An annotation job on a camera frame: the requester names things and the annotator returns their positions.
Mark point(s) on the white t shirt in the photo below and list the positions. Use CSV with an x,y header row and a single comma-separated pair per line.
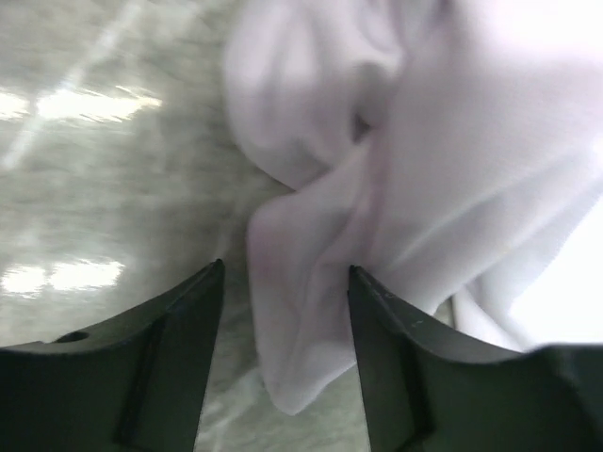
x,y
453,149

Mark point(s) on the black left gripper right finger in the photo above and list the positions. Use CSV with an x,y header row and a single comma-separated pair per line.
x,y
428,387

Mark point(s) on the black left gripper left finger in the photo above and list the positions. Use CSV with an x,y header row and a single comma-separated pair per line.
x,y
134,382

